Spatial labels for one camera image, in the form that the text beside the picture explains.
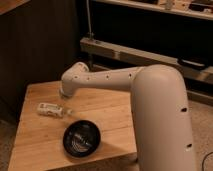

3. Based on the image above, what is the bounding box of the metal pole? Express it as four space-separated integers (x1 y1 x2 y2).
86 0 94 40

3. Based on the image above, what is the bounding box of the black flat object on shelf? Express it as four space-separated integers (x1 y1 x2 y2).
177 59 209 70

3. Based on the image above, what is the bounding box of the black ceramic bowl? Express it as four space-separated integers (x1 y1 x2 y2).
63 120 101 158

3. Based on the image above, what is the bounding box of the white plastic bottle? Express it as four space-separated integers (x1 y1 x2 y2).
37 103 72 118

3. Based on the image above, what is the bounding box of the upper wooden shelf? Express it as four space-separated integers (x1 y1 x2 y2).
94 0 213 21

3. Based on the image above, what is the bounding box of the wooden table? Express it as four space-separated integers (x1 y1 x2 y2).
8 81 136 171

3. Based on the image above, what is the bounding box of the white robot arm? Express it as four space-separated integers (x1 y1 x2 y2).
60 62 197 171

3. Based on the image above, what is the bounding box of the wooden shelf beam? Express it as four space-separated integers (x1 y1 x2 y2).
80 37 213 85

